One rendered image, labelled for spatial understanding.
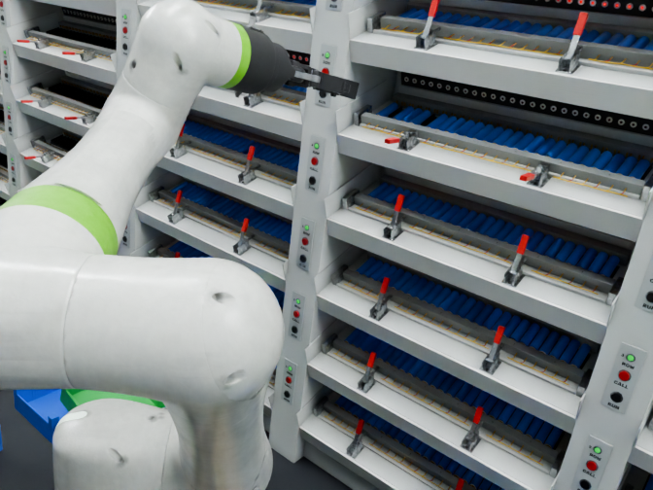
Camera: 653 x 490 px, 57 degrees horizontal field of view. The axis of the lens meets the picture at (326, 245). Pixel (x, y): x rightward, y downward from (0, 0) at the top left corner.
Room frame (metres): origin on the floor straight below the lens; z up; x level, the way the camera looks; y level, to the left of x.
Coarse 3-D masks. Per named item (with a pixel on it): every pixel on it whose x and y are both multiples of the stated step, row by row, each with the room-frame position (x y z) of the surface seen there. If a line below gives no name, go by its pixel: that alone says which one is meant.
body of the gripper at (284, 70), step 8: (280, 48) 0.95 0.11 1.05; (280, 56) 0.93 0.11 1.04; (288, 56) 0.95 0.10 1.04; (280, 64) 0.93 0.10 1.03; (288, 64) 0.94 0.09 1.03; (280, 72) 0.93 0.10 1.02; (288, 72) 0.94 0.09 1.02; (304, 72) 0.98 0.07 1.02; (272, 80) 0.92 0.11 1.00; (280, 80) 0.93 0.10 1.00; (288, 80) 0.97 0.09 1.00; (296, 80) 0.96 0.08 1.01; (264, 88) 0.93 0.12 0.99; (272, 88) 0.94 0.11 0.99
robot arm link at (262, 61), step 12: (240, 24) 0.92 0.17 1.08; (252, 24) 0.92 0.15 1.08; (252, 36) 0.89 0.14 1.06; (264, 36) 0.92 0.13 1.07; (252, 48) 0.87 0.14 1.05; (264, 48) 0.90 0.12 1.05; (252, 60) 0.87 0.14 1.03; (264, 60) 0.89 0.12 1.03; (252, 72) 0.87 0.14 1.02; (264, 72) 0.89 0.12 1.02; (240, 84) 0.87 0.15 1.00; (252, 84) 0.89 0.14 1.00; (264, 84) 0.90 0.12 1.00
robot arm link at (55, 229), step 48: (48, 192) 0.52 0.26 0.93; (0, 240) 0.43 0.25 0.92; (48, 240) 0.45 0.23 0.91; (96, 240) 0.50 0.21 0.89; (0, 288) 0.39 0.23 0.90; (48, 288) 0.39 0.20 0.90; (0, 336) 0.37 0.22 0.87; (48, 336) 0.37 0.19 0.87; (0, 384) 0.38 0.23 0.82; (48, 384) 0.38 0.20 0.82
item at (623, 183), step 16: (368, 128) 1.25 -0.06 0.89; (384, 128) 1.24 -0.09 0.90; (400, 128) 1.22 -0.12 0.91; (416, 128) 1.20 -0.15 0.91; (432, 128) 1.20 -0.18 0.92; (448, 144) 1.16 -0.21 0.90; (464, 144) 1.14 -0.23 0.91; (480, 144) 1.12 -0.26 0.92; (496, 144) 1.12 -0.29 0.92; (512, 160) 1.08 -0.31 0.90; (528, 160) 1.07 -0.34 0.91; (544, 160) 1.05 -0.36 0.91; (560, 160) 1.04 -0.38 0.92; (576, 176) 1.02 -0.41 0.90; (592, 176) 1.00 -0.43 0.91; (608, 176) 0.98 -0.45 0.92; (624, 176) 0.98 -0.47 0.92; (640, 192) 0.96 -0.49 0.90
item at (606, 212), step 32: (384, 96) 1.38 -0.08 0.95; (448, 96) 1.30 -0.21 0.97; (352, 128) 1.28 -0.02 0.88; (576, 128) 1.15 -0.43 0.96; (608, 128) 1.11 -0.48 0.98; (384, 160) 1.20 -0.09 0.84; (416, 160) 1.15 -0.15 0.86; (448, 160) 1.12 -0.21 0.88; (480, 160) 1.11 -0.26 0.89; (480, 192) 1.07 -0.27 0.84; (512, 192) 1.03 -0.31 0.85; (544, 192) 0.99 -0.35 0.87; (576, 192) 0.99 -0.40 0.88; (608, 192) 0.98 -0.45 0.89; (576, 224) 0.97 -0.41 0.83; (608, 224) 0.94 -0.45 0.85; (640, 224) 0.91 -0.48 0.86
